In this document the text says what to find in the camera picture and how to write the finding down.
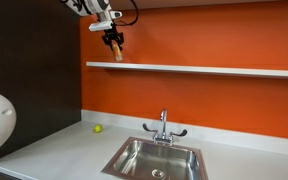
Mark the white backsplash strip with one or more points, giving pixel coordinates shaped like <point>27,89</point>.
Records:
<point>224,135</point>

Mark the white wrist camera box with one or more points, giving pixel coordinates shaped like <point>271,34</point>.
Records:
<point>100,26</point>

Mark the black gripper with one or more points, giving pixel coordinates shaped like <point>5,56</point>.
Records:
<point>112,34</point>

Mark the orange soda can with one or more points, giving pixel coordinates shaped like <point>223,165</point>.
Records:
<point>117,53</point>

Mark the stainless steel sink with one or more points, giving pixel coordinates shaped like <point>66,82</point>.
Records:
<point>140,160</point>

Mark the thin white wall shelf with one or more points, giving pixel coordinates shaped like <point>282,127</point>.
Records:
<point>217,70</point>

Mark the green lime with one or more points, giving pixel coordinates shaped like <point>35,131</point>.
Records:
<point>98,128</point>

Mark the dark wood cabinet panel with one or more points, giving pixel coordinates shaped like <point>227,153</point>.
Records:
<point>30,73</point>

